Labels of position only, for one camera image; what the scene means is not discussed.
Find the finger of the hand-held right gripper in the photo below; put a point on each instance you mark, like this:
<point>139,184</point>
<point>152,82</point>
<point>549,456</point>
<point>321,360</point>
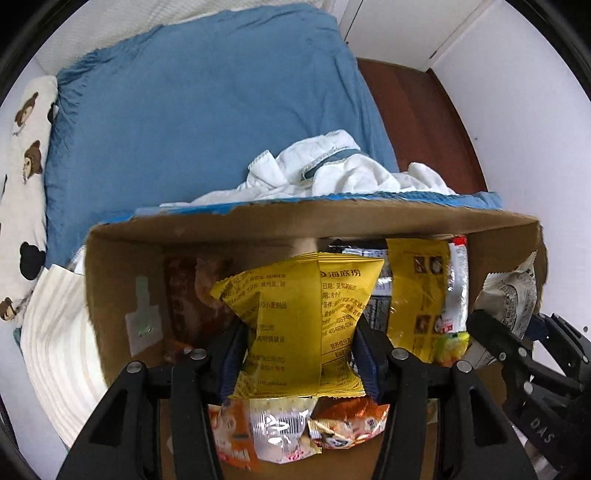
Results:
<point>561,332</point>
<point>494,337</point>

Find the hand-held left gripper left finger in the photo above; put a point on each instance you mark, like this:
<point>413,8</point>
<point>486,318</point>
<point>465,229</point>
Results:
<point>228,364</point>

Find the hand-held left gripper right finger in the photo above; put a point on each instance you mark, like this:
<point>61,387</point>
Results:
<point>369,364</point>

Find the white grey snack packet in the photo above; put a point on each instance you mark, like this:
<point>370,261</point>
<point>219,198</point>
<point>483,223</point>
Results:
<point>505,290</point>

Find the orange and silver snack packet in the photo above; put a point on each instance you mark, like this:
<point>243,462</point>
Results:
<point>268,429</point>

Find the plain yellow snack packet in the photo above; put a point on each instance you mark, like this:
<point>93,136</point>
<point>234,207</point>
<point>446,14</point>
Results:
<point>295,323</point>

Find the brown and yellow snack packet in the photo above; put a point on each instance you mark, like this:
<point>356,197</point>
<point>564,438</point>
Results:
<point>184,295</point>

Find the cardboard box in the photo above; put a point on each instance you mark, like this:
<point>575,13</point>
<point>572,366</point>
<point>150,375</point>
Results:
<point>369,217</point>

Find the orange brown snack packet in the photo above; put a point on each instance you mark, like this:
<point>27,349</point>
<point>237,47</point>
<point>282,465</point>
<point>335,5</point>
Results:
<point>351,415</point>

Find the large yellow snack bag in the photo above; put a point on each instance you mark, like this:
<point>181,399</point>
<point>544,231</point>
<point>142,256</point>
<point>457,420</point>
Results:
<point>415,295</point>

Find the green tape label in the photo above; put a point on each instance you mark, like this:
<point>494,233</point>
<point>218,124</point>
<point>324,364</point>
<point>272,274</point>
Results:
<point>143,327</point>

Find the white striped cloth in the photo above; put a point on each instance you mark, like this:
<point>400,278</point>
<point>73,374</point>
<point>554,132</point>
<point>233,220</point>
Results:
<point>60,350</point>

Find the white garment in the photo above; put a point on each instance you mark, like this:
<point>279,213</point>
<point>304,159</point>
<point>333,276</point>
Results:
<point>351,170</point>

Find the blue blanket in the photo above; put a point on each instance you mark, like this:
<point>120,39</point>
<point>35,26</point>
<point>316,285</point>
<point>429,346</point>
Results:
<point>207,115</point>

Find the bear print pillow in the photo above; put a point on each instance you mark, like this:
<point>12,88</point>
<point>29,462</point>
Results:
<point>23,194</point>

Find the white wardrobe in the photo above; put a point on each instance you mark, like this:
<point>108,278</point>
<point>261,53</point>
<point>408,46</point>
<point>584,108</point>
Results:
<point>415,27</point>

